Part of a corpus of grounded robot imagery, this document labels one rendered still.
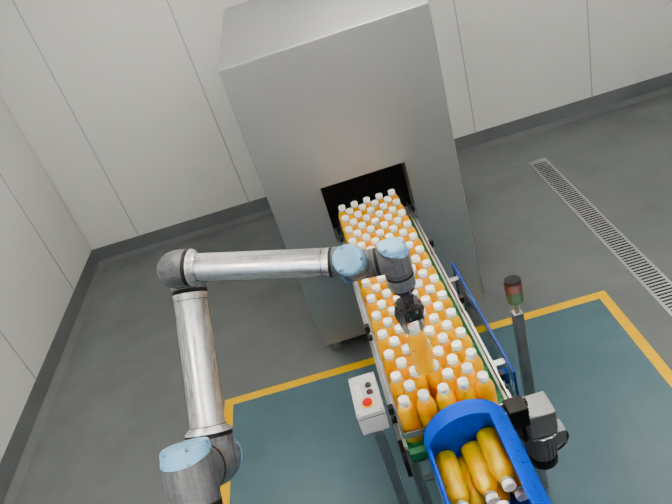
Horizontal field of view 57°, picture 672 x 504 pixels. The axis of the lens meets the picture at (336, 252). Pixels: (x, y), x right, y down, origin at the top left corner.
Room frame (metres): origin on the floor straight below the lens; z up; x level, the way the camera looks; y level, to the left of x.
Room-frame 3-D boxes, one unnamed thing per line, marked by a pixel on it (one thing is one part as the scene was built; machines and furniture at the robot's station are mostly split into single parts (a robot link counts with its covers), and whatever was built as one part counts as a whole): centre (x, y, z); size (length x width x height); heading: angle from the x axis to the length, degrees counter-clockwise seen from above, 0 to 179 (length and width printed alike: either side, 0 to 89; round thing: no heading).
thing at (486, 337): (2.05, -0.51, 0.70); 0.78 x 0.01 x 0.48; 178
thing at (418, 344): (1.62, -0.17, 1.25); 0.07 x 0.07 x 0.19
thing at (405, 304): (1.59, -0.17, 1.49); 0.09 x 0.08 x 0.12; 178
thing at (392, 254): (1.60, -0.17, 1.66); 0.10 x 0.09 x 0.12; 80
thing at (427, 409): (1.55, -0.13, 0.99); 0.07 x 0.07 x 0.19
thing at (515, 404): (1.47, -0.42, 0.95); 0.10 x 0.07 x 0.10; 88
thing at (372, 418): (1.65, 0.06, 1.05); 0.20 x 0.10 x 0.10; 178
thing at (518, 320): (1.80, -0.59, 0.55); 0.04 x 0.04 x 1.10; 88
